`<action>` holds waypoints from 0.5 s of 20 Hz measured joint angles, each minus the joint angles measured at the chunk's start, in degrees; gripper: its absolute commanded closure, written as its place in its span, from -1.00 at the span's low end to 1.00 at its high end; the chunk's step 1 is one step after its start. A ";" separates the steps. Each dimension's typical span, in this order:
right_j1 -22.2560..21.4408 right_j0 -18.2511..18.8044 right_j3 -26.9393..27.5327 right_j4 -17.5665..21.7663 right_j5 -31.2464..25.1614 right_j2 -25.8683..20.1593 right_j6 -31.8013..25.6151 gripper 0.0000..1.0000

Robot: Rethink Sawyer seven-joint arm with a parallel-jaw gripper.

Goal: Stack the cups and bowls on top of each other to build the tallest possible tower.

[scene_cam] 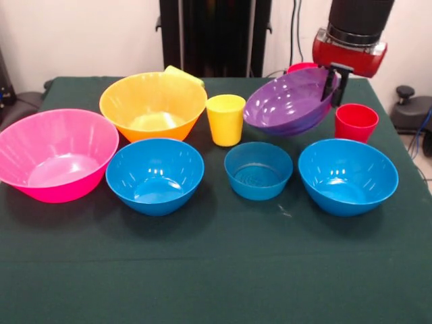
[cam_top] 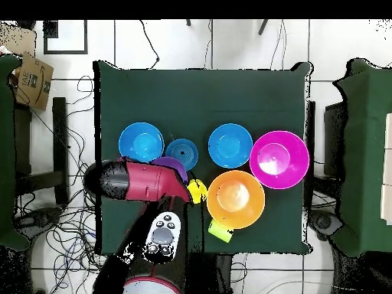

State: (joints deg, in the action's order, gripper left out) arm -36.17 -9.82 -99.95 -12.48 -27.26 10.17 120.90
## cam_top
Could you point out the purple plastic bowl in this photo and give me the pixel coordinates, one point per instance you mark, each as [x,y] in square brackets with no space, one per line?
[176,165]

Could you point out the blue plastic bowl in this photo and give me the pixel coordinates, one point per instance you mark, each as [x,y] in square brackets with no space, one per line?
[230,145]
[141,142]

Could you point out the green plastic cup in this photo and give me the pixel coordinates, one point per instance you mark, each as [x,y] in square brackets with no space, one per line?
[219,231]

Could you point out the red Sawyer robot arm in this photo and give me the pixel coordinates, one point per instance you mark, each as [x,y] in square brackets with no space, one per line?
[147,183]

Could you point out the black computer tower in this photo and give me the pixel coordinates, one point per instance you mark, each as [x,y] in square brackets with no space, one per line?
[335,137]

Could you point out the small teal blue bowl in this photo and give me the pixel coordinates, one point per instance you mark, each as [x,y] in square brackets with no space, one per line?
[190,153]

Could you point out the yellow plastic cup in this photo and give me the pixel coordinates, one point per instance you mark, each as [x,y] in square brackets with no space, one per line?
[197,190]

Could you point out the large orange plastic bowl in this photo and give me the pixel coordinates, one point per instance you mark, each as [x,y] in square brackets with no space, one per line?
[235,199]

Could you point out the dark green tablecloth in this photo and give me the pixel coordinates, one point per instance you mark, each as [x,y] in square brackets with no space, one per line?
[199,98]

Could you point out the large pink plastic bowl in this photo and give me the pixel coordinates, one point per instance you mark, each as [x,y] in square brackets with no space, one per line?
[279,159]

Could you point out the green cloth covered side table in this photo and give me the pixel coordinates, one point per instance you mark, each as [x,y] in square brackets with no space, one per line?
[367,153]
[6,153]

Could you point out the printed cardboard box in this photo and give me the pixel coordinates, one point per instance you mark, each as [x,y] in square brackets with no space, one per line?
[33,82]

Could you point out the plain cardboard box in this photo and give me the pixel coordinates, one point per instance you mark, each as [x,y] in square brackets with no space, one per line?
[18,39]

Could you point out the dark wooden stool frame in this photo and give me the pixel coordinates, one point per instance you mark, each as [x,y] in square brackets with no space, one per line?
[59,137]
[310,137]

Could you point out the black square frame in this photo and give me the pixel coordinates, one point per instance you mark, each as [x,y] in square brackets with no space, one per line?
[44,46]

